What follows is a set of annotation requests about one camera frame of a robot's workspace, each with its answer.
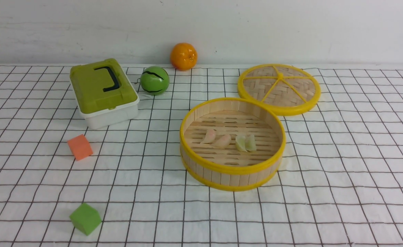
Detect orange foam cube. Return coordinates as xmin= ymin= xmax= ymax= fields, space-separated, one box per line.
xmin=68 ymin=134 xmax=93 ymax=161

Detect green foam cube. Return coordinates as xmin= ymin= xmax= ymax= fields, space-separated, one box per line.
xmin=69 ymin=203 xmax=102 ymax=236

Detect green striped ball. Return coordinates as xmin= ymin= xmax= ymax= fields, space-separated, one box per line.
xmin=140 ymin=66 xmax=170 ymax=95

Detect bamboo steamer tray yellow rims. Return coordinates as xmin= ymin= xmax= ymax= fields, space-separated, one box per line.
xmin=180 ymin=97 xmax=286 ymax=191

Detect pink dumpling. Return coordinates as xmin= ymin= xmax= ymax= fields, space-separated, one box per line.
xmin=200 ymin=129 xmax=217 ymax=144
xmin=212 ymin=134 xmax=232 ymax=149

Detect pink dumpling left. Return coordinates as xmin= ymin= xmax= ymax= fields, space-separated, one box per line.
xmin=200 ymin=129 xmax=217 ymax=144

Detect woven bamboo steamer lid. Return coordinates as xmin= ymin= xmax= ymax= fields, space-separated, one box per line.
xmin=237 ymin=63 xmax=321 ymax=116

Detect pale green dumpling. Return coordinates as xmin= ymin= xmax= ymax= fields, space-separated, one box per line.
xmin=235 ymin=135 xmax=247 ymax=152

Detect pink dumpling right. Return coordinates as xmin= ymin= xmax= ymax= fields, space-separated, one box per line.
xmin=212 ymin=134 xmax=232 ymax=149

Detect white grid tablecloth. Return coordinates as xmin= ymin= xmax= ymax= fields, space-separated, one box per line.
xmin=0 ymin=64 xmax=403 ymax=247

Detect orange fruit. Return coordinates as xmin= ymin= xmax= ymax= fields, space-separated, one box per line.
xmin=170 ymin=43 xmax=197 ymax=71

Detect green lid white box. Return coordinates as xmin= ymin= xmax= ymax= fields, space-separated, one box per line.
xmin=70 ymin=58 xmax=140 ymax=130

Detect pale yellow-green dumpling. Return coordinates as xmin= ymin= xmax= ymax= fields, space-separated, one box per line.
xmin=244 ymin=134 xmax=257 ymax=152

